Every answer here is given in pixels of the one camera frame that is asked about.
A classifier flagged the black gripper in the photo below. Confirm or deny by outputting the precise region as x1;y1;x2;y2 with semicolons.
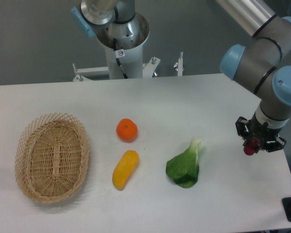
235;114;287;153

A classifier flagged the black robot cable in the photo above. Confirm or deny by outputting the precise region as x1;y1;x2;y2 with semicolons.
113;38;129;80

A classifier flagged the orange tangerine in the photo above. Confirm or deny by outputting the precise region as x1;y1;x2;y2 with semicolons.
116;118;138;142

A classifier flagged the white table clamp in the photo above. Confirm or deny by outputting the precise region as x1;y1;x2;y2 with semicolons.
173;51;184;76

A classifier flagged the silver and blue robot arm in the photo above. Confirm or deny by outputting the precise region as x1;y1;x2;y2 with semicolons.
71;0;291;155

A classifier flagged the green bok choy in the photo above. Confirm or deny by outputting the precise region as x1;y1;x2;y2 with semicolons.
165;137;205;188

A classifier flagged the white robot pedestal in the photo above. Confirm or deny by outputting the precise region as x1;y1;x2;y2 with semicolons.
73;13;161;82

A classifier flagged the purple sweet potato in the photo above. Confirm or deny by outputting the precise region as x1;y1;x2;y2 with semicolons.
243;138;260;156

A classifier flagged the woven wicker basket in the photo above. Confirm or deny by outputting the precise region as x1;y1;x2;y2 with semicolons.
15;113;90;204

